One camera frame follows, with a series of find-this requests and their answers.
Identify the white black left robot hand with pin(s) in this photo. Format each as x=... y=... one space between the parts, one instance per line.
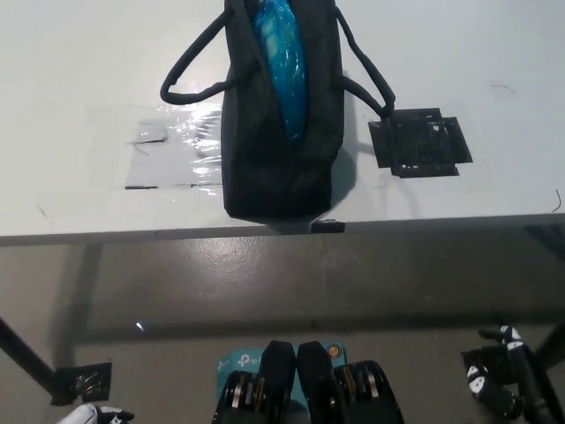
x=108 y=415

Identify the blue plate stack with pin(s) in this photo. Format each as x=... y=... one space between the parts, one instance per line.
x=284 y=79

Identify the black robot torso blocks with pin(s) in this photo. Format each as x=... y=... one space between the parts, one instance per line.
x=318 y=380

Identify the black floor tape patch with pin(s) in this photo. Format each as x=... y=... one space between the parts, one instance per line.
x=81 y=382
x=490 y=362

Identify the teal tp-link box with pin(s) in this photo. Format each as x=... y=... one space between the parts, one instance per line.
x=238 y=360

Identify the clear plastic tape sheet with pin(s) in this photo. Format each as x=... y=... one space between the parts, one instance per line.
x=110 y=163

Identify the grey tape patch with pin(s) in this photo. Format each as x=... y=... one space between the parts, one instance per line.
x=149 y=132

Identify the small black tape strip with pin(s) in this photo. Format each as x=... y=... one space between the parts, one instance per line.
x=327 y=226

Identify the large black tape square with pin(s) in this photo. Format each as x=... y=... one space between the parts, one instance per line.
x=419 y=146

